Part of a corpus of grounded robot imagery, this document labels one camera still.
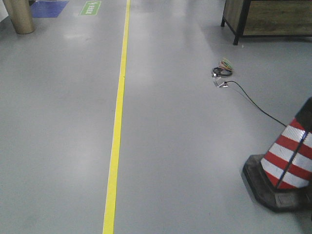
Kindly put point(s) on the green floor safety sign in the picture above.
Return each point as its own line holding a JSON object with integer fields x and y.
{"x": 90, "y": 8}

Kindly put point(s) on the dark wooden bench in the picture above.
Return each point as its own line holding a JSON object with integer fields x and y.
{"x": 268, "y": 18}

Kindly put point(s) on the beige plant pot far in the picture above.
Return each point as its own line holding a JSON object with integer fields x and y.
{"x": 20, "y": 15}

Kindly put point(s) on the left striped traffic cone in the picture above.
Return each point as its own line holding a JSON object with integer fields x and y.
{"x": 281, "y": 179}

